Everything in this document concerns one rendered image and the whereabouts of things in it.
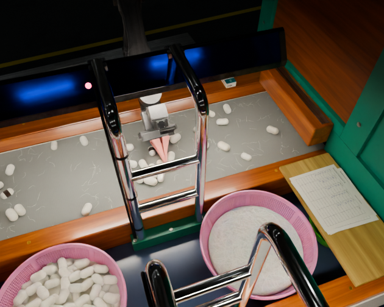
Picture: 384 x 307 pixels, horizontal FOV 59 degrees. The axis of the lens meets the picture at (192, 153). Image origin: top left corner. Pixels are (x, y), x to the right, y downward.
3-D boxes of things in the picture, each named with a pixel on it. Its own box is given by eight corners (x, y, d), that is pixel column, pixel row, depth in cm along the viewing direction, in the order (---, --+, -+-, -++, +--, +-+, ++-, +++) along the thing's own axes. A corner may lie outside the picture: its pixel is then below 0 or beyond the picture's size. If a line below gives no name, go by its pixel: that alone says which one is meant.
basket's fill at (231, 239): (194, 228, 89) (195, 217, 84) (272, 204, 94) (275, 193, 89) (228, 316, 75) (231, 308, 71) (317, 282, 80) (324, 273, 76)
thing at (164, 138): (176, 161, 91) (167, 127, 91) (150, 169, 89) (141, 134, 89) (172, 162, 97) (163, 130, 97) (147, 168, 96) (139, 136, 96)
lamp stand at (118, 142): (119, 192, 97) (80, 56, 63) (186, 173, 101) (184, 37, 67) (134, 251, 85) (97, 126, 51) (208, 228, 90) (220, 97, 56)
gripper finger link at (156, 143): (184, 159, 91) (175, 125, 91) (158, 166, 90) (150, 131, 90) (180, 159, 98) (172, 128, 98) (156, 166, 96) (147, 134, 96)
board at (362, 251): (278, 169, 91) (279, 165, 90) (327, 155, 94) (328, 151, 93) (355, 287, 71) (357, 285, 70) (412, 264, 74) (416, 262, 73)
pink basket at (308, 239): (179, 276, 81) (178, 261, 74) (225, 194, 97) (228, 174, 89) (286, 335, 73) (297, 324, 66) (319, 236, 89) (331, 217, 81)
